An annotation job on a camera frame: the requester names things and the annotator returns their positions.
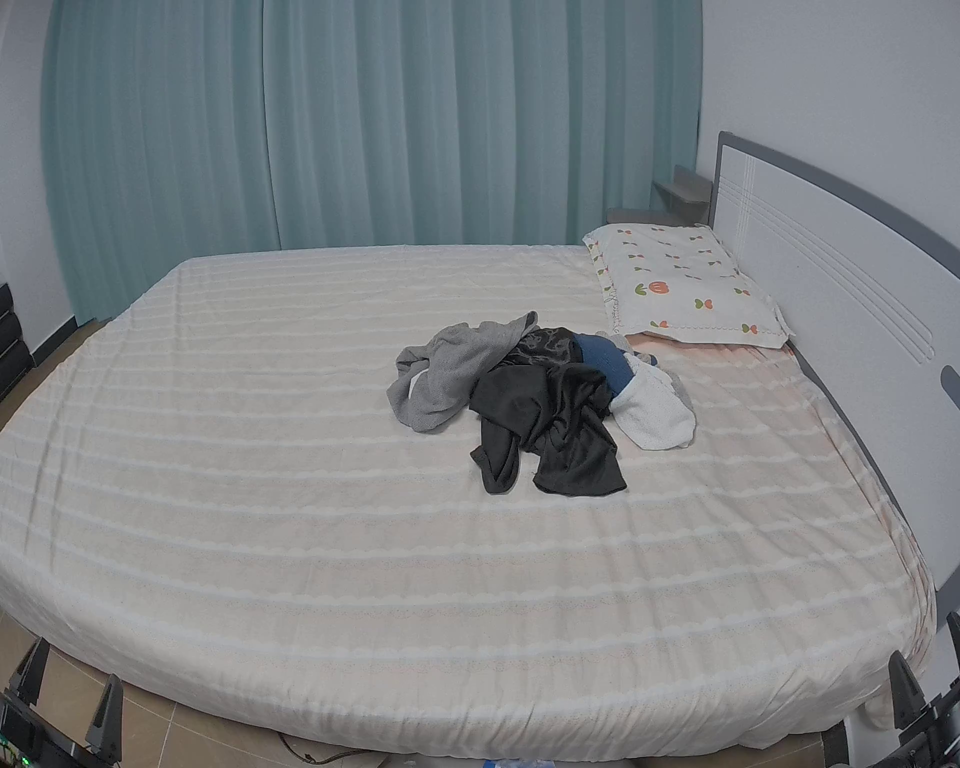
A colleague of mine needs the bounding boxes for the grey bedside table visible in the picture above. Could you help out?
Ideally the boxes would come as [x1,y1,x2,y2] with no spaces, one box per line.
[606,165,714,226]

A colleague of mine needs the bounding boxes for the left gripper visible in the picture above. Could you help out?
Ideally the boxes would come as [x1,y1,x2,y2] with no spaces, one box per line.
[0,637,125,768]

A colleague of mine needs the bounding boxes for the black chest of drawers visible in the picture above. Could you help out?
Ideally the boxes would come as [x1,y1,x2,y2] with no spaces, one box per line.
[0,282,35,406]

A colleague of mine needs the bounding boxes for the black T-shirt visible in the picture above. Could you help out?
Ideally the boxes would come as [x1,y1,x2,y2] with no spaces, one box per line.
[468,360,628,498]

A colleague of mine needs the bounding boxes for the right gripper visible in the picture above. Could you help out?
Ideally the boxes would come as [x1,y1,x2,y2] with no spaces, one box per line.
[888,611,960,768]

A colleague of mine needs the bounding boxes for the white printed pillow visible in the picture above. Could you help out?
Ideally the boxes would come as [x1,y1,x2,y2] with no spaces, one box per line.
[582,222,796,350]

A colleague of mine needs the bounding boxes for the blue-green curtain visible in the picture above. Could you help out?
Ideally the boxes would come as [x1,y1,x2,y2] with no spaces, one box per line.
[261,0,705,252]
[41,0,285,325]

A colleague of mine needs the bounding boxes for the black cable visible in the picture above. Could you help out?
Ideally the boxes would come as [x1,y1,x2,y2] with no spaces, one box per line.
[276,731,361,763]

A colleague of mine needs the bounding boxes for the dark blue garment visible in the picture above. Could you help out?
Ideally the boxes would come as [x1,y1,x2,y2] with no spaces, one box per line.
[573,333,631,399]

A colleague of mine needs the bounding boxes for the grey garment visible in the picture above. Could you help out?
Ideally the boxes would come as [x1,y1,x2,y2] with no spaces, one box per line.
[386,309,541,435]

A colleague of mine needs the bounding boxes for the bed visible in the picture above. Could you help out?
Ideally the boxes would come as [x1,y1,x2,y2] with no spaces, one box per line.
[0,131,960,760]

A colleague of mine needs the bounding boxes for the black shiny garment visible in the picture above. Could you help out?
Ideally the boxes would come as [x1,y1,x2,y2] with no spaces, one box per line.
[498,326,582,372]

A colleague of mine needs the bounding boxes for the white garment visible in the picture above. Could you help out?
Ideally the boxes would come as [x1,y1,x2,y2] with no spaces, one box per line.
[609,351,697,452]

